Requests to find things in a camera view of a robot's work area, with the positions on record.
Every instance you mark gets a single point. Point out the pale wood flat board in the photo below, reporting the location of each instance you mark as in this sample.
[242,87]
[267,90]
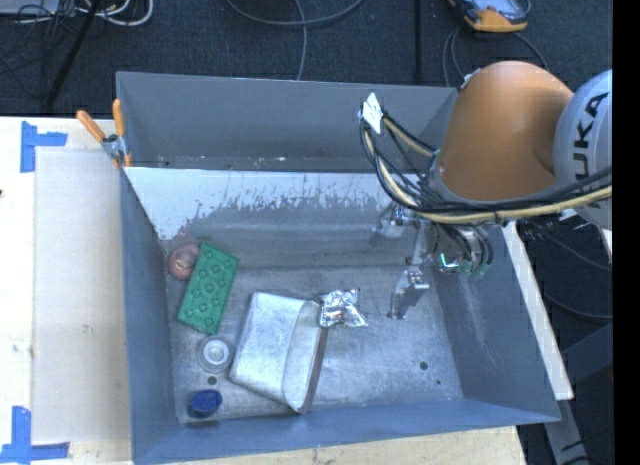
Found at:
[75,303]

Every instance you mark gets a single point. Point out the crumpled silver foil wrapper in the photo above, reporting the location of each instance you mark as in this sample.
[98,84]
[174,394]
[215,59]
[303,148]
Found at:
[340,309]

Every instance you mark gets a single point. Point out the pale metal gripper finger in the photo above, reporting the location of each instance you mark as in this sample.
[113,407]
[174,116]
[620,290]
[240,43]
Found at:
[395,223]
[407,293]

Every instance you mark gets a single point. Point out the clear round glass lid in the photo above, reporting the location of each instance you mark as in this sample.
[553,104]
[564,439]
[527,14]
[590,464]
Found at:
[215,352]

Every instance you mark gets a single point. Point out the grey metal bin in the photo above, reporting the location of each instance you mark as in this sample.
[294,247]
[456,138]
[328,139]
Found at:
[390,353]

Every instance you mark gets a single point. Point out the dark green flat block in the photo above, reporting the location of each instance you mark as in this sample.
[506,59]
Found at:
[207,288]

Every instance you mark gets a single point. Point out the dark blue round cap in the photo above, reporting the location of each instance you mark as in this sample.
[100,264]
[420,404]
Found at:
[204,402]

